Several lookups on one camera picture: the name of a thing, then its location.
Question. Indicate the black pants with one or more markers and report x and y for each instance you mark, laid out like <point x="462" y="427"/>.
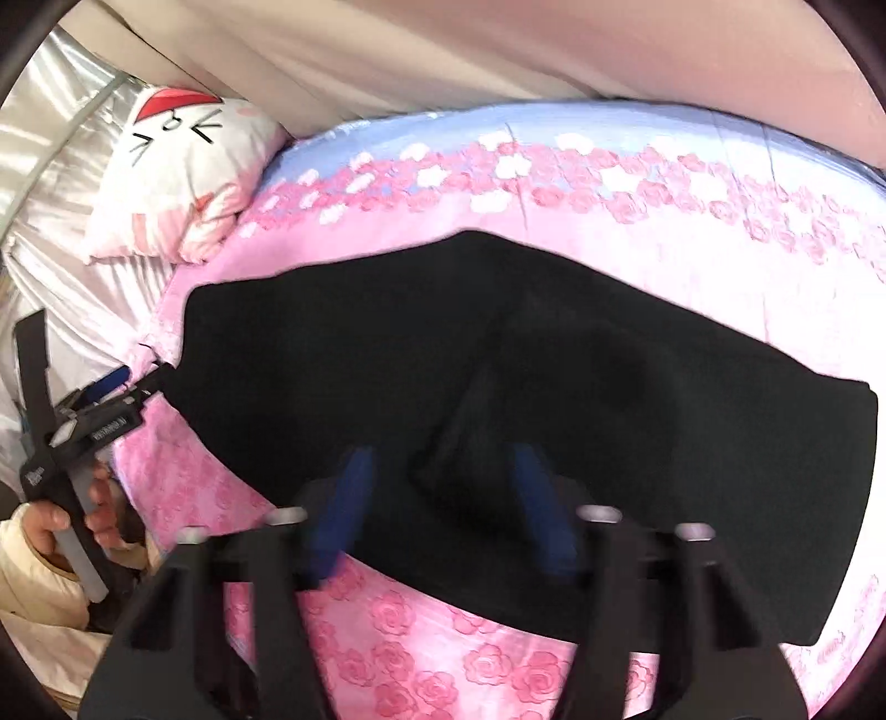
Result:
<point x="415" y="346"/>

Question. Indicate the white cat face pillow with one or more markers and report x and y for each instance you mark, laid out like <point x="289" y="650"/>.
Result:
<point x="180" y="173"/>

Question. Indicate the silver satin curtain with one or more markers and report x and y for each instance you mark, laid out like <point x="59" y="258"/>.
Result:
<point x="41" y="221"/>

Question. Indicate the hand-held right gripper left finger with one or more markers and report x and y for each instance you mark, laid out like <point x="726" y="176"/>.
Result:
<point x="342" y="512"/>

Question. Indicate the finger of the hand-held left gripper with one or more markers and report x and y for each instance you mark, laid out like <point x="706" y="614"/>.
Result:
<point x="111" y="382"/>
<point x="149" y="384"/>

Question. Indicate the pink floral bed sheet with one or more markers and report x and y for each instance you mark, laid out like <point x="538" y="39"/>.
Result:
<point x="692" y="228"/>

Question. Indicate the beige curtain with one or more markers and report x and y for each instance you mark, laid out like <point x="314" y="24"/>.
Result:
<point x="484" y="48"/>

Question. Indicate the person's left hand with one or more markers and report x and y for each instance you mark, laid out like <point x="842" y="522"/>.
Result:
<point x="104" y="505"/>

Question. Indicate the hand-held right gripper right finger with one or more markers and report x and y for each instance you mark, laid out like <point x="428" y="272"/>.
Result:
<point x="547" y="512"/>

